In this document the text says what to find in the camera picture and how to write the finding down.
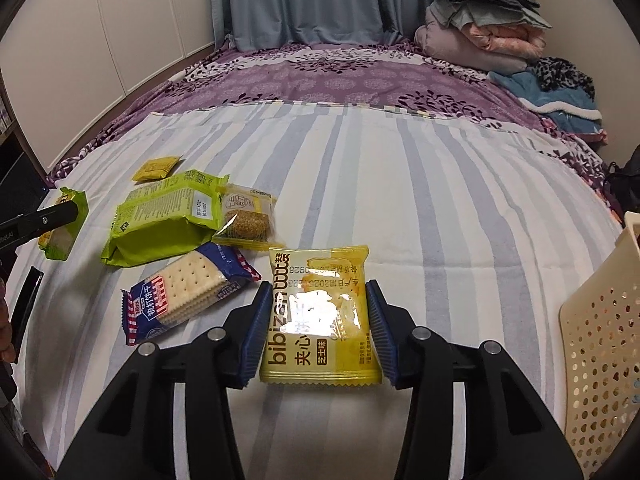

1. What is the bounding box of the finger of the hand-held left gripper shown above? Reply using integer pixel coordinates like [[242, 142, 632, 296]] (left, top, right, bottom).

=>
[[0, 202, 82, 252]]

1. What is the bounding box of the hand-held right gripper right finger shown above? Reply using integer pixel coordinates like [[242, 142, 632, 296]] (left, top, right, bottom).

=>
[[365, 279, 585, 480]]

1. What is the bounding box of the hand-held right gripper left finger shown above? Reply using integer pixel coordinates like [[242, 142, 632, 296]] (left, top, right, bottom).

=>
[[54, 280, 274, 480]]

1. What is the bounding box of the small green snack packet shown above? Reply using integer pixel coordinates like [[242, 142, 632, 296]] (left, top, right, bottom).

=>
[[39, 186, 90, 262]]

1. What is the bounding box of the yellow snack packet clear window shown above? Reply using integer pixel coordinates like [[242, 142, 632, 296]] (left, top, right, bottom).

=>
[[259, 244, 384, 387]]

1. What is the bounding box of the blue cracker packet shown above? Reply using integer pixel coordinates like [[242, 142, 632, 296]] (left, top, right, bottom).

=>
[[121, 242, 262, 347]]

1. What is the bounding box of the large green snack packet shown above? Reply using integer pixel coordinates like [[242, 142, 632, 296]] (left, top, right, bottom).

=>
[[100, 172, 231, 268]]

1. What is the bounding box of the plain yellow snack packet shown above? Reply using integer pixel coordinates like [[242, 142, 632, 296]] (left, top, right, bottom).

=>
[[131, 156, 181, 182]]

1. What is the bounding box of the clear round biscuit packet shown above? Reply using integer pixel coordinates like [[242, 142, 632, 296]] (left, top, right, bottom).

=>
[[212, 185, 278, 252]]

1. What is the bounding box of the cream perforated plastic basket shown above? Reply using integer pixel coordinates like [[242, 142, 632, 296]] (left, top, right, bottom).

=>
[[558, 211, 640, 480]]

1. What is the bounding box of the person's left hand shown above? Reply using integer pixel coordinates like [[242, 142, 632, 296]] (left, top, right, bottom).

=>
[[0, 281, 14, 364]]

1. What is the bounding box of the blue white striped sheet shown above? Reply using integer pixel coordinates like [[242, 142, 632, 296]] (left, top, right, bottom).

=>
[[10, 102, 631, 480]]

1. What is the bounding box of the white wardrobe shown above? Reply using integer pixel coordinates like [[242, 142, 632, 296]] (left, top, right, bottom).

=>
[[0, 0, 223, 176]]

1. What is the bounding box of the purple floral bedsheet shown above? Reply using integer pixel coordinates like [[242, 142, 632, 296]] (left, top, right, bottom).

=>
[[47, 40, 621, 196]]

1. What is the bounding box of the blue fleece garment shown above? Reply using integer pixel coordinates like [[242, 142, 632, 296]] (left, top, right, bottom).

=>
[[487, 70, 603, 133]]

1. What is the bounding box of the black backpack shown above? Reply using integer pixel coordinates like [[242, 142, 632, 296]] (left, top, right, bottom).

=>
[[602, 142, 640, 223]]

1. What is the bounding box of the black white patterned cloth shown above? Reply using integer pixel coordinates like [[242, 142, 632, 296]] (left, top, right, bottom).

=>
[[530, 56, 596, 93]]

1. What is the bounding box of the pink folded quilt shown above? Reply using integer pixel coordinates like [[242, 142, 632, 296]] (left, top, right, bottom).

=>
[[460, 20, 546, 61]]

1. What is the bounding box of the grey folded cloth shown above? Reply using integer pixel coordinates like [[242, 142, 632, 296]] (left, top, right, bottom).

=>
[[427, 0, 553, 31]]

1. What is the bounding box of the blue curtain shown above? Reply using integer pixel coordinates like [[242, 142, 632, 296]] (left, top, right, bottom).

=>
[[207, 0, 386, 53], [375, 0, 441, 46]]

